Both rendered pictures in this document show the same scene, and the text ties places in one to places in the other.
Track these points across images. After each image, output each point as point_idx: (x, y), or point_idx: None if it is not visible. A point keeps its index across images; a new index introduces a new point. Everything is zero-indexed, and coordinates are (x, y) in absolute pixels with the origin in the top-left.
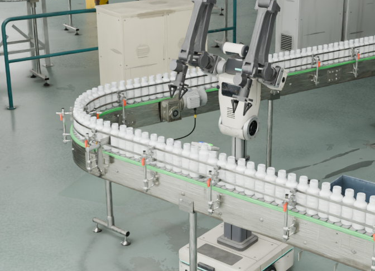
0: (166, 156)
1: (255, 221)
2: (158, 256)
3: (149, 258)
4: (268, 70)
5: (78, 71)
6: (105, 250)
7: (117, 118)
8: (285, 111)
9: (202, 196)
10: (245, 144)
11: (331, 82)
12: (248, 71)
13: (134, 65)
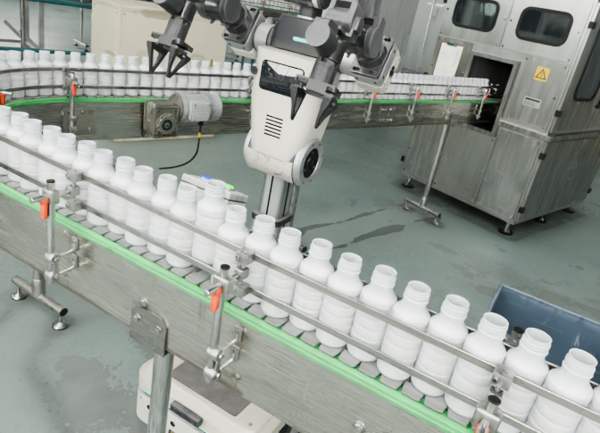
0: (110, 202)
1: (338, 425)
2: (109, 355)
3: (92, 360)
4: (379, 37)
5: None
6: (18, 338)
7: (60, 117)
8: None
9: (194, 323)
10: (289, 193)
11: (381, 124)
12: (342, 21)
13: None
